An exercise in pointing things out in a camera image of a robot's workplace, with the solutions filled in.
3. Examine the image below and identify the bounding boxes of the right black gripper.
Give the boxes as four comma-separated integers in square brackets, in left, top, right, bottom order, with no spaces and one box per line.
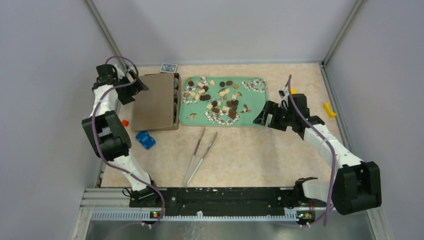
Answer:
[253,100,295,132]

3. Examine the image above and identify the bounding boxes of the brown box lid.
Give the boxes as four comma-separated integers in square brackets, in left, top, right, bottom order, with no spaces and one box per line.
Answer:
[131,72,176,132]

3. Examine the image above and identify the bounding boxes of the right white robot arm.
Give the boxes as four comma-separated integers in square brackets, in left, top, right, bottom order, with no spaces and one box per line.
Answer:
[253,86,382,215]

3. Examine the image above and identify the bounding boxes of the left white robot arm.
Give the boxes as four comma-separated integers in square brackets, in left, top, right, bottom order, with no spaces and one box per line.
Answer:
[81,63,161,207]

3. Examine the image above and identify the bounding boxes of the brown rectangular chocolate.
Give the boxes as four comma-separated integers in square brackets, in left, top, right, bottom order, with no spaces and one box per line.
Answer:
[228,110,237,120]

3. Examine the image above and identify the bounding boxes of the brown chocolate box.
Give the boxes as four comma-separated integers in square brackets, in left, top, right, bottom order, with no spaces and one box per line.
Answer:
[132,73,182,132]

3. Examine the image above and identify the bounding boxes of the blue playing card deck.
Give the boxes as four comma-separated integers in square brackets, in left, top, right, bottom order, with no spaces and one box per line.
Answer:
[159,63,178,73]

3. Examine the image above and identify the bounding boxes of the red small block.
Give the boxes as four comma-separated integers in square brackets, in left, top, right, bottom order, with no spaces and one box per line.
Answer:
[121,119,130,127]

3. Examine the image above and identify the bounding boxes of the yellow block far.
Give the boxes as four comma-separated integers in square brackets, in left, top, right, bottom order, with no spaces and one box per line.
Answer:
[290,87,298,95]

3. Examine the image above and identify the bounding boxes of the blue small block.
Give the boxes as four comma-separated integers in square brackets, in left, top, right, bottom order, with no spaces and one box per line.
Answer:
[135,131,156,150]

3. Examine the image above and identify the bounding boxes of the green floral tray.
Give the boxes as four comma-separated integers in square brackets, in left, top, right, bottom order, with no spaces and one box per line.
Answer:
[179,76,268,127]

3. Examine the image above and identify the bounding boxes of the yellow block near wall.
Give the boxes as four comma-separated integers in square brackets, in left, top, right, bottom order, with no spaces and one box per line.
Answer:
[323,102,337,119]

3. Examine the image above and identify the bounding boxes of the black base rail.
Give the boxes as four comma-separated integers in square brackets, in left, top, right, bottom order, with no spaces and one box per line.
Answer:
[122,187,320,218]

